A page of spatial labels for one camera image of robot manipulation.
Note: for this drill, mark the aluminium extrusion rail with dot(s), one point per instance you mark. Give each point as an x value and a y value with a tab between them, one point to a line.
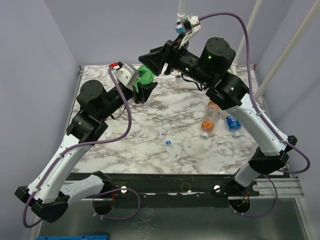
287	188

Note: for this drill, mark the blue label plastic bottle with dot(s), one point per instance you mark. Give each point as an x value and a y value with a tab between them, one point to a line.
234	126

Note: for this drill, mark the blue tray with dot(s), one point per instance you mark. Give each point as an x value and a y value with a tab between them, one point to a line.
78	237

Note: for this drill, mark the orange plastic bottle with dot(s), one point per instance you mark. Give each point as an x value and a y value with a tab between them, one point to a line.
208	122

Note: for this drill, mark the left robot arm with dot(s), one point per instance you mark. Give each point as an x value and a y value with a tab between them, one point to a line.
46	196

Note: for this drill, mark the green plastic bottle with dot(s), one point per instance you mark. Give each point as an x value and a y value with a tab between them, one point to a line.
145	76

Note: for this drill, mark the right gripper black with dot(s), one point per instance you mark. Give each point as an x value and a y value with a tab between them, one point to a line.
170	56

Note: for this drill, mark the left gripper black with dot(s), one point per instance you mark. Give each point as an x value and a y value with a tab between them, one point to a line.
144	90

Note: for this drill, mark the white diagonal pole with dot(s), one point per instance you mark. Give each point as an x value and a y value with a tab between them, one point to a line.
301	29

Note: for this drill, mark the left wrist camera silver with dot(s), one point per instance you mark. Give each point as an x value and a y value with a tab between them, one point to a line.
127	75

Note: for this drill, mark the blue faucet tap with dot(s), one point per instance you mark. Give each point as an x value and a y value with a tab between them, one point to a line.
179	27

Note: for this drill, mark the white blue bottle cap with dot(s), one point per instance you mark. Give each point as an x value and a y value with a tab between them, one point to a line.
168	143

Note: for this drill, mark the white pipe stand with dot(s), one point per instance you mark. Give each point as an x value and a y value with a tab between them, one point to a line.
180	83

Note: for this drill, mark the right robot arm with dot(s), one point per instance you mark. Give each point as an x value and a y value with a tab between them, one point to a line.
231	94

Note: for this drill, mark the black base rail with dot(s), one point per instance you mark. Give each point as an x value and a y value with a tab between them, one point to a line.
180	190

